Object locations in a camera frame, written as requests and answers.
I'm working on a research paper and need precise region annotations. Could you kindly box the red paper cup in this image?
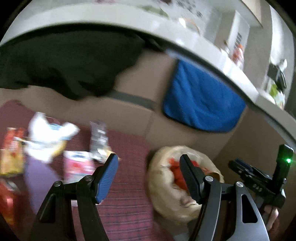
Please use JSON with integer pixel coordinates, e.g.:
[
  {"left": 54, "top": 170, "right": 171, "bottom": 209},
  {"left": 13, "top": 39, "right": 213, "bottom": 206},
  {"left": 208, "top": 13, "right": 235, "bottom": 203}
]
[{"left": 1, "top": 179, "right": 21, "bottom": 228}]

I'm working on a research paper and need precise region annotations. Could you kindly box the pink tissue pack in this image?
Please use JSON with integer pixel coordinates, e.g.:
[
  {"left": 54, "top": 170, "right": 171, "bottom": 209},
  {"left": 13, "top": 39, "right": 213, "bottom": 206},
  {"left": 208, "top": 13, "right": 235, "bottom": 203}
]
[{"left": 63, "top": 151, "right": 95, "bottom": 183}]

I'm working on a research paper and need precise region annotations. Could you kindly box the yellow snack bag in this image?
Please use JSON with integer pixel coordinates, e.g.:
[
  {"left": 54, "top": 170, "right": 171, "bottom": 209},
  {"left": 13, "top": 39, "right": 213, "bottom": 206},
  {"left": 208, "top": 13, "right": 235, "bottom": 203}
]
[{"left": 1, "top": 128, "right": 25, "bottom": 177}]

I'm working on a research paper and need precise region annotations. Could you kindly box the red plastic bag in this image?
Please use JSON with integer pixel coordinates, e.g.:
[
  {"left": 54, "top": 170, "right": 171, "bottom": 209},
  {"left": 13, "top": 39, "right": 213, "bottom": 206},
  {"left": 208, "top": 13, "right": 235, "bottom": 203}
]
[{"left": 168, "top": 158, "right": 209, "bottom": 191}]

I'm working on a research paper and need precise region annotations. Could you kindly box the white tissue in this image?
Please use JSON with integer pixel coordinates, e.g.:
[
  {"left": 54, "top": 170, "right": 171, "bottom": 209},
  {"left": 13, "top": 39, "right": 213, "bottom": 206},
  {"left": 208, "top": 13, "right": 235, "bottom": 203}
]
[{"left": 25, "top": 112, "right": 80, "bottom": 164}]

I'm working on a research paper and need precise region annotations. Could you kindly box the silver foil wrapper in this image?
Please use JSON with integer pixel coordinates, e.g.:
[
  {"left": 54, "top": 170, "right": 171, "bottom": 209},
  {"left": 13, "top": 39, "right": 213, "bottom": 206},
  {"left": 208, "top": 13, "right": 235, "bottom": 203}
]
[{"left": 90, "top": 121, "right": 113, "bottom": 163}]

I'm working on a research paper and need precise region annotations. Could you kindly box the trash bin with yellow bag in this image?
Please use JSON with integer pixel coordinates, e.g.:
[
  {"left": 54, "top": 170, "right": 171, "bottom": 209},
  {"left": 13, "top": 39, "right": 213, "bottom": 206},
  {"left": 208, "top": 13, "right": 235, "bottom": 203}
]
[{"left": 147, "top": 146, "right": 224, "bottom": 224}]

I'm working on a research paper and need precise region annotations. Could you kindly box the person right hand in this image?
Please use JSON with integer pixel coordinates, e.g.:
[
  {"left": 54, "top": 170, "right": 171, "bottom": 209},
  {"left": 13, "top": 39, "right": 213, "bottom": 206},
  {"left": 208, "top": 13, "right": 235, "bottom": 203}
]
[{"left": 264, "top": 205, "right": 279, "bottom": 231}]

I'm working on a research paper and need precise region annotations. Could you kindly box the plaid red tablecloth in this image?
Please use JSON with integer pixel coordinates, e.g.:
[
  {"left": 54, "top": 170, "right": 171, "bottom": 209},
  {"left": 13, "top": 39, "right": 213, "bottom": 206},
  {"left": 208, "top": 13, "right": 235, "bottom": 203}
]
[{"left": 1, "top": 100, "right": 174, "bottom": 240}]

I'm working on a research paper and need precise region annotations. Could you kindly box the blue towel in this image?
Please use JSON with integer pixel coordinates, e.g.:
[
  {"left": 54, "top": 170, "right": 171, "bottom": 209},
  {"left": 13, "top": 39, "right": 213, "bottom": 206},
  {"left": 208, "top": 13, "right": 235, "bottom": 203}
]
[{"left": 162, "top": 60, "right": 246, "bottom": 133}]

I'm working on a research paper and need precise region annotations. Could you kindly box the black utensil rack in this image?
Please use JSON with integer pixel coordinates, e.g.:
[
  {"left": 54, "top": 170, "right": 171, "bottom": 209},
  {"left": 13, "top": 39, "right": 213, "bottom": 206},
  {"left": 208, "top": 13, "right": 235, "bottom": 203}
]
[{"left": 267, "top": 59, "right": 287, "bottom": 92}]

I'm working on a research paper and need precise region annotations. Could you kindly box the red drink bottle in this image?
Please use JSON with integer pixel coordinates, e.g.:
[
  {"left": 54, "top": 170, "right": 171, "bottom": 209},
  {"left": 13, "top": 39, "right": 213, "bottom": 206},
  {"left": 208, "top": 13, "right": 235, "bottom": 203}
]
[{"left": 232, "top": 44, "right": 244, "bottom": 70}]

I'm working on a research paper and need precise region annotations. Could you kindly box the grey countertop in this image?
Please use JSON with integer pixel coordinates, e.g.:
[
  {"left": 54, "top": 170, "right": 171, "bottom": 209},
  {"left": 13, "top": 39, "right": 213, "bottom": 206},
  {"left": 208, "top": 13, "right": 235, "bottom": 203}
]
[{"left": 1, "top": 3, "right": 295, "bottom": 147}]

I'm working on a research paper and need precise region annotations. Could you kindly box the black cloth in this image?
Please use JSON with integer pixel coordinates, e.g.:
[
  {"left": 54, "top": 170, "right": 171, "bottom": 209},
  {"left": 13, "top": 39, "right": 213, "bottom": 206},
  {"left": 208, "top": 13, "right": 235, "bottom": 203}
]
[{"left": 1, "top": 31, "right": 160, "bottom": 100}]

